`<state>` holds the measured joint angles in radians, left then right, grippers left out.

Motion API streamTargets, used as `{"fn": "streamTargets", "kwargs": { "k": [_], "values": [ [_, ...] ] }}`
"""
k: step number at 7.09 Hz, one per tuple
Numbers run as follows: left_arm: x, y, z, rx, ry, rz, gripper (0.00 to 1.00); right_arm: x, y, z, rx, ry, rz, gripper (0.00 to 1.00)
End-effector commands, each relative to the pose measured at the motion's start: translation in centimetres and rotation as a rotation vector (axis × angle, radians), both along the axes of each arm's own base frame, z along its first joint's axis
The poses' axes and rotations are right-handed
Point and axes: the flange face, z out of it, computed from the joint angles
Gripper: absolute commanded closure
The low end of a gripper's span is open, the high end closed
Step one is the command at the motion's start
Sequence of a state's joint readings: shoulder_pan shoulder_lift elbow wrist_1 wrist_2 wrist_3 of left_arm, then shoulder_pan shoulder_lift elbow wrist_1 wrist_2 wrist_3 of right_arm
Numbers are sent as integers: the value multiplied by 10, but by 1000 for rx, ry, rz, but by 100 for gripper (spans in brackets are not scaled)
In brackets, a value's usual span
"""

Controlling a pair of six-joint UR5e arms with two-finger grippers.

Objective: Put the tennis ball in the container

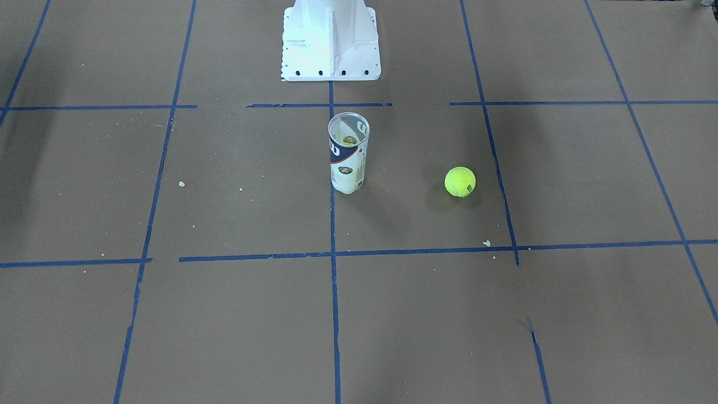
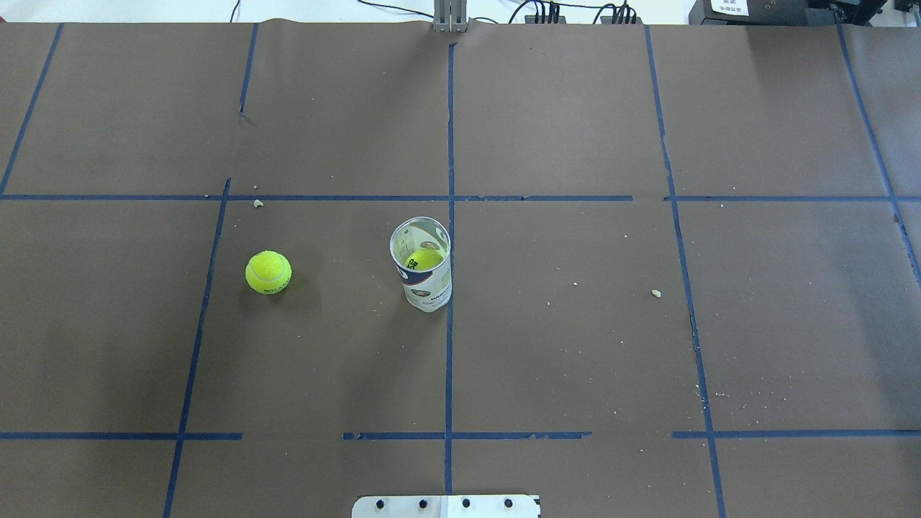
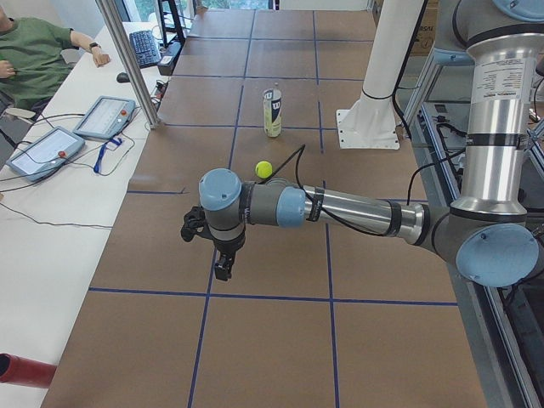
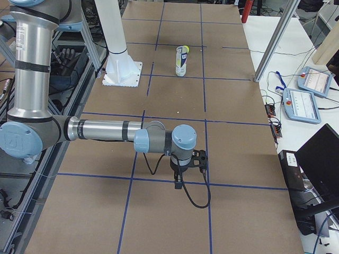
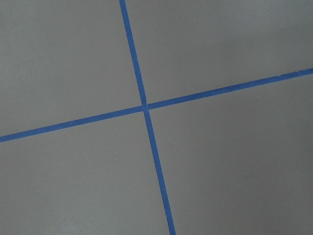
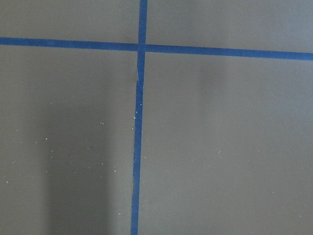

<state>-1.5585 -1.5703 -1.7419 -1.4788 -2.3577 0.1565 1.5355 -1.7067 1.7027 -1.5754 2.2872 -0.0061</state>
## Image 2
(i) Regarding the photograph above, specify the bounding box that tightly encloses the yellow tennis ball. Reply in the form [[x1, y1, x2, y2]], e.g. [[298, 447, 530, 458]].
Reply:
[[404, 248, 445, 272], [245, 250, 293, 295]]

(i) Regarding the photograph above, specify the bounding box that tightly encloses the yellow tennis ball in can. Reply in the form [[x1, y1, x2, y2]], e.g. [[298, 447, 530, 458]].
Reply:
[[404, 248, 445, 272]]

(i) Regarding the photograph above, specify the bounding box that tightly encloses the clear tennis ball can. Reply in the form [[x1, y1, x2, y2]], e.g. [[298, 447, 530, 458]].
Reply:
[[389, 217, 452, 314]]

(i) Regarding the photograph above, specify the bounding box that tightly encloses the brown paper table cover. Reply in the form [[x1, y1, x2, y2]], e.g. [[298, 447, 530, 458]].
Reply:
[[2, 19, 919, 517]]

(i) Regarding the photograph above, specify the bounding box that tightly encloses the black computer box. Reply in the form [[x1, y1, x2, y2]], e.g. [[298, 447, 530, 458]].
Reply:
[[687, 1, 885, 27]]

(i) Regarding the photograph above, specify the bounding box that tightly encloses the aluminium frame post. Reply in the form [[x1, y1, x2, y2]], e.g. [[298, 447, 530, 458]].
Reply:
[[433, 0, 470, 33]]

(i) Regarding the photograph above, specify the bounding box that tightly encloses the white mounting base plate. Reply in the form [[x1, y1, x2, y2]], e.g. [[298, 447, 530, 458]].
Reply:
[[351, 494, 542, 517]]

